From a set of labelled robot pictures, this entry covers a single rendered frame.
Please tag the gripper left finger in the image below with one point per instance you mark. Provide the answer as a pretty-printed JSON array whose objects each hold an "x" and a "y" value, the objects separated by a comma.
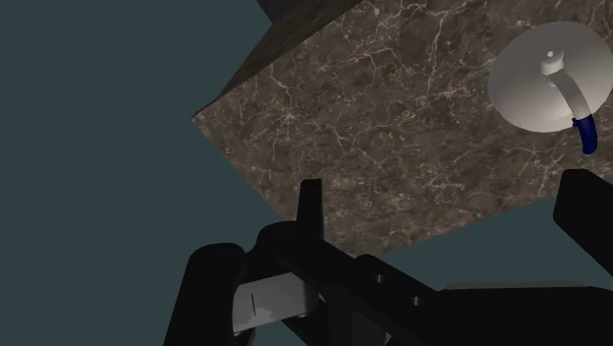
[{"x": 287, "y": 249}]

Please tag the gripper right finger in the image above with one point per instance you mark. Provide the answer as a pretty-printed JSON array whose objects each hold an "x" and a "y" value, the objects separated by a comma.
[{"x": 586, "y": 211}]

